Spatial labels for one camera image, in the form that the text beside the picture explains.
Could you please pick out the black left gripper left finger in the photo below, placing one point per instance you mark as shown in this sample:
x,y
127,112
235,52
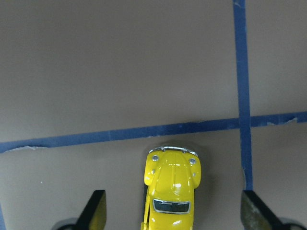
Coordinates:
x,y
93,217

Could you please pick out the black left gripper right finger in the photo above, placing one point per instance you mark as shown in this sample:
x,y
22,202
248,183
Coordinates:
x,y
255,215

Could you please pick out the yellow beetle toy car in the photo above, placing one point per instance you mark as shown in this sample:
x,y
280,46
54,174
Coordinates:
x,y
171,176

